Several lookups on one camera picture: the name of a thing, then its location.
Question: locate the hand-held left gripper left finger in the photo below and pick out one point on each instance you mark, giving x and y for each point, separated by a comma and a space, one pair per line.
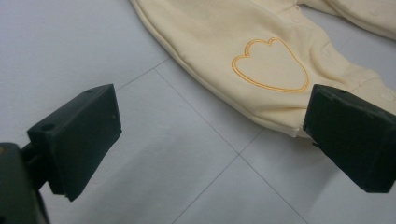
81, 140

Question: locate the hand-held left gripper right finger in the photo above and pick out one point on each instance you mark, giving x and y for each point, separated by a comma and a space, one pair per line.
351, 137

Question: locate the cream baby pants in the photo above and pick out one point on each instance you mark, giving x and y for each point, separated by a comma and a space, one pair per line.
218, 40

